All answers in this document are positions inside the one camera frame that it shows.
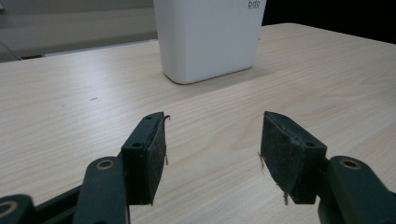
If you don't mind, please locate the white plastic holder cup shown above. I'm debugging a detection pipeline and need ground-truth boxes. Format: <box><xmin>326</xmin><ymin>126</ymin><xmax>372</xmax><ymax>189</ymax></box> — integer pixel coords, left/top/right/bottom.
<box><xmin>152</xmin><ymin>0</ymin><xmax>268</xmax><ymax>85</ymax></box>

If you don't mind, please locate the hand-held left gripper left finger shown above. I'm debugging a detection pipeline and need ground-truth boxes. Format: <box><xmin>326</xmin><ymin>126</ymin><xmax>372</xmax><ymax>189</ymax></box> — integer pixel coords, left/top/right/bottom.
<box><xmin>120</xmin><ymin>111</ymin><xmax>171</xmax><ymax>206</ymax></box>

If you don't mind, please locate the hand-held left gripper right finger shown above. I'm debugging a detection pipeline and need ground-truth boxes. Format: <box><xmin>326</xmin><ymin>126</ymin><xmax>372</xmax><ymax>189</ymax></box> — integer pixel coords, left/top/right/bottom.
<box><xmin>259</xmin><ymin>110</ymin><xmax>329</xmax><ymax>206</ymax></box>

